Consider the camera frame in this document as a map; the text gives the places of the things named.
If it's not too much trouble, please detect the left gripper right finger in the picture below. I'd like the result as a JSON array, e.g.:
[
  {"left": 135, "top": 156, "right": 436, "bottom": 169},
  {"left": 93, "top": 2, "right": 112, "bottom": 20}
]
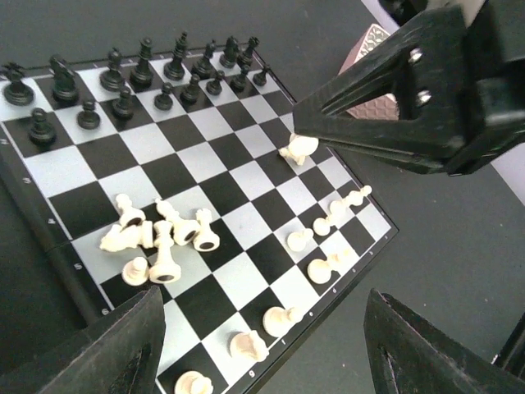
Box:
[{"left": 363, "top": 289, "right": 524, "bottom": 393}]

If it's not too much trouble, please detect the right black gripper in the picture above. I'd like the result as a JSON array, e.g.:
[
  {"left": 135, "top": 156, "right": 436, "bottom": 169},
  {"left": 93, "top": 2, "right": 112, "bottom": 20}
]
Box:
[{"left": 293, "top": 1, "right": 524, "bottom": 176}]

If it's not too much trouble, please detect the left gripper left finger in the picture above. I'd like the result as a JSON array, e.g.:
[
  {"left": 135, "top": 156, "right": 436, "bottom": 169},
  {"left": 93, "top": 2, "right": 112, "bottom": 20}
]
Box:
[{"left": 1, "top": 286, "right": 166, "bottom": 393}]

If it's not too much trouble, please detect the white chess pawn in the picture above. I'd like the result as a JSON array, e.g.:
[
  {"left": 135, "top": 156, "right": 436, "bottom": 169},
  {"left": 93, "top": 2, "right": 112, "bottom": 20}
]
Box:
[{"left": 121, "top": 257, "right": 149, "bottom": 286}]

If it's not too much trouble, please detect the white chess piece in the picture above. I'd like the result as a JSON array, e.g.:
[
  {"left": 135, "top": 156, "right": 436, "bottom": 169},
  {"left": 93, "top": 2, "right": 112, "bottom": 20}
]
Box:
[{"left": 307, "top": 249, "right": 354, "bottom": 284}]

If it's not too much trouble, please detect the white chess rook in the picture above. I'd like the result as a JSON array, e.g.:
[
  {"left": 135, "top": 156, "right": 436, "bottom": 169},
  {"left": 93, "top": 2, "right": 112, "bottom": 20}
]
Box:
[{"left": 278, "top": 133, "right": 319, "bottom": 166}]

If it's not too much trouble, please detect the black chess pawn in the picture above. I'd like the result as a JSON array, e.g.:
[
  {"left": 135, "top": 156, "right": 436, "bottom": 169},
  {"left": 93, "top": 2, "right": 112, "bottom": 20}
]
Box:
[{"left": 29, "top": 108, "right": 56, "bottom": 145}]

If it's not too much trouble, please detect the black chess rook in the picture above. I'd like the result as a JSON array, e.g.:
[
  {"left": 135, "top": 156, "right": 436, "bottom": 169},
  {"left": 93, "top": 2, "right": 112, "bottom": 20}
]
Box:
[{"left": 1, "top": 62, "right": 34, "bottom": 106}]

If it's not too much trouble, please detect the pink metal tin tray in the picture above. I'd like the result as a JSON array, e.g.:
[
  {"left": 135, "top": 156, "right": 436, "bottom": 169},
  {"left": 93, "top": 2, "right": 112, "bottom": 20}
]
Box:
[{"left": 338, "top": 23, "right": 401, "bottom": 121}]

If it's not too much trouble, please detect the black and silver chessboard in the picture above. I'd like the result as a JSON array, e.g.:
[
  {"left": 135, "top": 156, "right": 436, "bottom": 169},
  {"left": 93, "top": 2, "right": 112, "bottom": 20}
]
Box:
[{"left": 1, "top": 54, "right": 397, "bottom": 393}]

